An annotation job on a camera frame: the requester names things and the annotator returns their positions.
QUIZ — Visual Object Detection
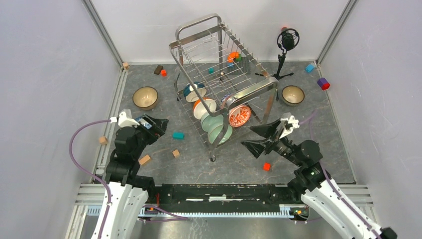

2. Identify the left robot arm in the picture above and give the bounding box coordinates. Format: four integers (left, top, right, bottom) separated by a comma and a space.
92, 112, 169, 239

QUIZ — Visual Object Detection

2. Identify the steel two-tier dish rack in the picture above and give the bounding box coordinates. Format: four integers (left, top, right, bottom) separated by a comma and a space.
169, 13, 278, 161

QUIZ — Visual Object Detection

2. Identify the white bowl with orange rim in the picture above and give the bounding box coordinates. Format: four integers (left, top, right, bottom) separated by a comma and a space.
193, 97, 216, 120

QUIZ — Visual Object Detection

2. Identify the celadon green rear bowl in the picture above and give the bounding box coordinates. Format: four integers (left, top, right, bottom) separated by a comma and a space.
201, 113, 223, 132

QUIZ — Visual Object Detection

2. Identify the red cube block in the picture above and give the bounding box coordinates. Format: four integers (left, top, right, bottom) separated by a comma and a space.
262, 163, 271, 171

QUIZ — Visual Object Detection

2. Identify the light blue block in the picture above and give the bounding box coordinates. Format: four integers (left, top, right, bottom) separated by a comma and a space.
305, 63, 316, 73

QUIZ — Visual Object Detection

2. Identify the long wooden block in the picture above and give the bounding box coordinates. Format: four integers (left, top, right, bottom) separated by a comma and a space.
138, 155, 151, 166

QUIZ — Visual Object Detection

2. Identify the celadon green front bowl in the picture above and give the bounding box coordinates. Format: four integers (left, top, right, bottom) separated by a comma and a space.
208, 124, 233, 145

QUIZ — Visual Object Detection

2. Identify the orange arch block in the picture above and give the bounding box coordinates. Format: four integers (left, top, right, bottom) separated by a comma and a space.
227, 51, 240, 63

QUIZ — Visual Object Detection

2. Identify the small wooden cube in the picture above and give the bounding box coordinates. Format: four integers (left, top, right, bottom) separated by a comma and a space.
172, 149, 180, 158

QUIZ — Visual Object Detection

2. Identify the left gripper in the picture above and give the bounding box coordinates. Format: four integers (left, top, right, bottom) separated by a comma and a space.
133, 113, 169, 158

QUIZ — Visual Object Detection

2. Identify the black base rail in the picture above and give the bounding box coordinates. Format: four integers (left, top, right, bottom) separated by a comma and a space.
147, 184, 304, 213

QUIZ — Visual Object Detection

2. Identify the copper bowl with floral motif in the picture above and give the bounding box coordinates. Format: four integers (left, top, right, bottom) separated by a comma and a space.
132, 86, 159, 111

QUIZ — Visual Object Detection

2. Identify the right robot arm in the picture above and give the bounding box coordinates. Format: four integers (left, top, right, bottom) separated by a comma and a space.
241, 116, 398, 239

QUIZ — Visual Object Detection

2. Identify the celadon green bowl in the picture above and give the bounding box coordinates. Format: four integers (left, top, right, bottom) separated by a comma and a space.
208, 124, 233, 145
201, 113, 223, 132

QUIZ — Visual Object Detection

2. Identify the brown block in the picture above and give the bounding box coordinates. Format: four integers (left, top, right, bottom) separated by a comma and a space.
154, 65, 164, 75

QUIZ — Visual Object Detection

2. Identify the black microphone on tripod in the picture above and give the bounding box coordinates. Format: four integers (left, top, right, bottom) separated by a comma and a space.
273, 27, 300, 81

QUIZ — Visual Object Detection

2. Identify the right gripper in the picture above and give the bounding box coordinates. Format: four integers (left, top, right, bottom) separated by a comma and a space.
239, 118, 303, 166

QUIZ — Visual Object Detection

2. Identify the dark bowl with lattice band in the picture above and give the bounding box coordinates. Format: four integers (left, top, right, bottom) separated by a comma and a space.
281, 85, 305, 106

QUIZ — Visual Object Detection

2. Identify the purple and red block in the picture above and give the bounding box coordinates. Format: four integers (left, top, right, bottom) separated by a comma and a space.
317, 77, 330, 91

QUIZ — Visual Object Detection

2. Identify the red white patterned bowl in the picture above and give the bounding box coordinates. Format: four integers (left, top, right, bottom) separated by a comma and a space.
228, 105, 251, 127

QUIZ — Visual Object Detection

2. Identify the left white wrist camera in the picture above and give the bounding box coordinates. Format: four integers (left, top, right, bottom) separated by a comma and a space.
109, 109, 140, 127

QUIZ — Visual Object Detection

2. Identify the wooden cube at left edge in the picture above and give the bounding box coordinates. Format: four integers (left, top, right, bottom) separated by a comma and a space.
99, 136, 108, 145

